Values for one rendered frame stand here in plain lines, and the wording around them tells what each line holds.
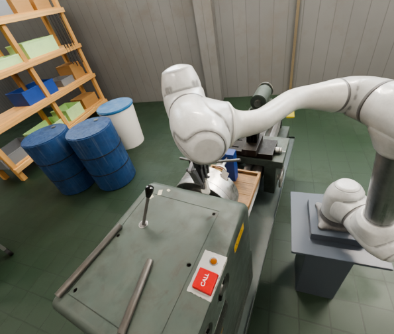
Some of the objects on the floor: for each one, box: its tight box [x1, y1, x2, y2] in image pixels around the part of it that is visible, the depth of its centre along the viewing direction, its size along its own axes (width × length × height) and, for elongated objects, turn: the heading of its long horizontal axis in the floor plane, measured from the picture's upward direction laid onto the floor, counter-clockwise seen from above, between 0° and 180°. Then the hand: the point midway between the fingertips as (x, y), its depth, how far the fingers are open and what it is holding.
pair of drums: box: [21, 117, 136, 195], centre depth 295 cm, size 73×119×88 cm, turn 86°
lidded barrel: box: [97, 97, 144, 150], centre depth 370 cm, size 60×60×73 cm
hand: (204, 185), depth 77 cm, fingers closed
